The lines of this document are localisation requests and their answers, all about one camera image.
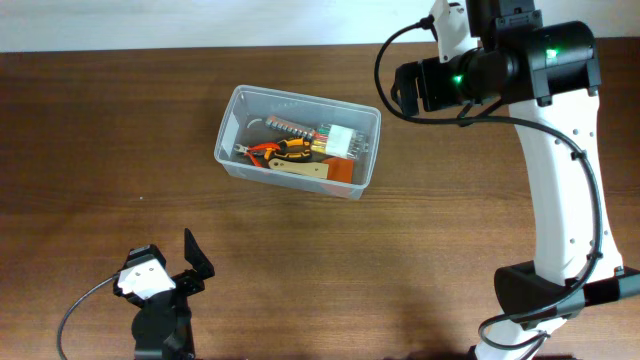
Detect clear box of coloured bits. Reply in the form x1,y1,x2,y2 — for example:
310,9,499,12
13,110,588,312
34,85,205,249
311,124,369,161

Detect clear plastic container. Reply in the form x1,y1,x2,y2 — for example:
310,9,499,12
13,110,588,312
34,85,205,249
214,85,381,199

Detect orange scraper wooden handle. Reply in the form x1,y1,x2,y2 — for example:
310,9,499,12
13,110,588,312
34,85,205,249
255,157,363,199

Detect red handled small pliers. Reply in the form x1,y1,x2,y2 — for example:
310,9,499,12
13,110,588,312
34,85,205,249
233,142,283,168

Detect orange black long-nose pliers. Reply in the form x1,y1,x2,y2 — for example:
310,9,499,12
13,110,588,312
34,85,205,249
269,137,312,162

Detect orange perforated strip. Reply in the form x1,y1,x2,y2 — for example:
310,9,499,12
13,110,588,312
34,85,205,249
265,116,316,140

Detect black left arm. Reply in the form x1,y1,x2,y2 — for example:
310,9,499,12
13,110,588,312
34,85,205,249
113,229,215,360

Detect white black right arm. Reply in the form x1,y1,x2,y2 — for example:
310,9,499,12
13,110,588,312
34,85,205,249
380,1,639,359

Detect black left camera cable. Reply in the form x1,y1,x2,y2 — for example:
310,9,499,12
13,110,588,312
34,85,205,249
56,273,121,360

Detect black camera cable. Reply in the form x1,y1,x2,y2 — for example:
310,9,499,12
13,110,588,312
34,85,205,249
373,14,604,360
56,273,121,360

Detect black right camera cable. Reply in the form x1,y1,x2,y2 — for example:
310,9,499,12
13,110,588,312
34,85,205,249
373,14,604,360

